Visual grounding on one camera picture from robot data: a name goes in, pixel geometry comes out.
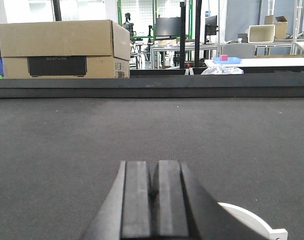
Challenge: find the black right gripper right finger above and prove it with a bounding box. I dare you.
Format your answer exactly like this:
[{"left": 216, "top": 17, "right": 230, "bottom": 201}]
[{"left": 151, "top": 159, "right": 268, "bottom": 240}]

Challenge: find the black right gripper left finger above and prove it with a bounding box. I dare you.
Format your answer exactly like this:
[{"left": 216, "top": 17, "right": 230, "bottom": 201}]
[{"left": 79, "top": 161, "right": 152, "bottom": 240}]

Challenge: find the white curved PVC pipe piece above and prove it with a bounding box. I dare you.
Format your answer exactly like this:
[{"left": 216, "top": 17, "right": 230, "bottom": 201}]
[{"left": 218, "top": 202, "right": 288, "bottom": 240}]

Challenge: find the white plastic bin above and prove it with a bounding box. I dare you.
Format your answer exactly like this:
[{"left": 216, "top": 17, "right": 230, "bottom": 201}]
[{"left": 245, "top": 24, "right": 275, "bottom": 43}]

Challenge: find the clear plastic bag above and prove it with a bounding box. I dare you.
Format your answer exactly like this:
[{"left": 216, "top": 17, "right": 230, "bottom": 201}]
[{"left": 201, "top": 64, "right": 244, "bottom": 75}]

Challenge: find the light blue shallow tray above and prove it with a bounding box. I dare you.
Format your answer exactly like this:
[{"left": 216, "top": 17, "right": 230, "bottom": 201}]
[{"left": 213, "top": 57, "right": 242, "bottom": 65}]

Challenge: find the pink cube block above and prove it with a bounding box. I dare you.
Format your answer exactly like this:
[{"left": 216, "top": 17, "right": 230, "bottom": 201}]
[{"left": 219, "top": 54, "right": 229, "bottom": 61}]

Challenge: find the large cardboard box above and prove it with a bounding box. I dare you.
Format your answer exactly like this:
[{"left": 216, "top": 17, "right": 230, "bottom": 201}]
[{"left": 0, "top": 19, "right": 131, "bottom": 79}]

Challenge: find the grey chair back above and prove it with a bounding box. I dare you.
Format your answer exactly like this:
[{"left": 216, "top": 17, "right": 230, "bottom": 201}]
[{"left": 221, "top": 43, "right": 256, "bottom": 59}]

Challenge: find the black computer monitor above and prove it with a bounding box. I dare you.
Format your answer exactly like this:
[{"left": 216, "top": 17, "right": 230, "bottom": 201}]
[{"left": 155, "top": 17, "right": 181, "bottom": 37}]

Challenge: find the white table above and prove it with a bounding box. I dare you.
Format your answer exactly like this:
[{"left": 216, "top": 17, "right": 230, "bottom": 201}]
[{"left": 204, "top": 57, "right": 304, "bottom": 68}]

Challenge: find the small open cardboard box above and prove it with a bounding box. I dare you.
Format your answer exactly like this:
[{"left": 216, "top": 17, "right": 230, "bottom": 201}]
[{"left": 264, "top": 15, "right": 288, "bottom": 40}]

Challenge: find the black table edge rail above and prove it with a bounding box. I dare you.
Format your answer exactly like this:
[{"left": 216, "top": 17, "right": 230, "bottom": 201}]
[{"left": 0, "top": 72, "right": 304, "bottom": 99}]

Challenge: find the black vertical post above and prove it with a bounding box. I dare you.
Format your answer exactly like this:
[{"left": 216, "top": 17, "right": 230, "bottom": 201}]
[
  {"left": 194, "top": 0, "right": 203, "bottom": 68},
  {"left": 179, "top": 0, "right": 186, "bottom": 69}
]

